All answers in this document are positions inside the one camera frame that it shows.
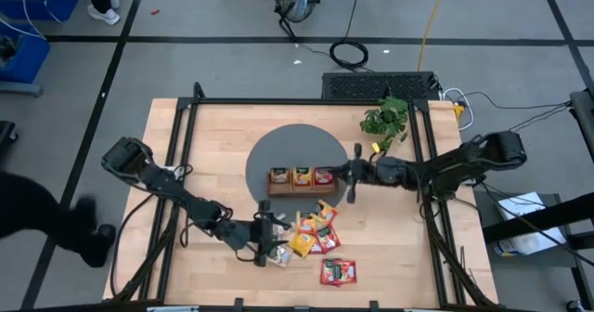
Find white paper bag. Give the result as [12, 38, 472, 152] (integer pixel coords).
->
[491, 190, 568, 258]

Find black power cord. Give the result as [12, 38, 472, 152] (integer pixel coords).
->
[328, 0, 371, 71]

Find wooden tea organizer box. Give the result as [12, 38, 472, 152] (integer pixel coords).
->
[265, 165, 340, 198]

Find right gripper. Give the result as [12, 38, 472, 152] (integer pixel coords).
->
[324, 142, 376, 204]

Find black cart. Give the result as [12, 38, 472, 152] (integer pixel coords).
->
[0, 120, 19, 161]

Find yellow power cord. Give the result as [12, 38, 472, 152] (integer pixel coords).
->
[416, 0, 451, 72]

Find grey metal bar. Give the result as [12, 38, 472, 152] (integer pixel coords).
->
[568, 88, 594, 163]

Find thin black cable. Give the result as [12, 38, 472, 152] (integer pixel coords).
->
[508, 105, 572, 133]
[463, 91, 572, 111]

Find black perforated computer case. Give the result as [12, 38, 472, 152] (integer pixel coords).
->
[321, 71, 441, 102]

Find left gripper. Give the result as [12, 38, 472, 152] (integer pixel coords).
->
[249, 199, 292, 267]

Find green potted plant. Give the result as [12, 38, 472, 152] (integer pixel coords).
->
[359, 96, 410, 154]

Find yellow mango tea sachet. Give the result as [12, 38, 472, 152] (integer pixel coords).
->
[315, 199, 340, 225]
[292, 166, 314, 187]
[289, 231, 318, 258]
[295, 211, 319, 235]

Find black metal stand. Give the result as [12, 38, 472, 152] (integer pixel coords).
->
[481, 193, 594, 312]

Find white cable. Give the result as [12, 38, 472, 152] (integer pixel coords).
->
[441, 86, 475, 132]

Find grey round woven placemat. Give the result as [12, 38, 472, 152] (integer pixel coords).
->
[244, 123, 350, 211]

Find black aluminium table frame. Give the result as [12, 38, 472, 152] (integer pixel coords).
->
[102, 82, 500, 309]

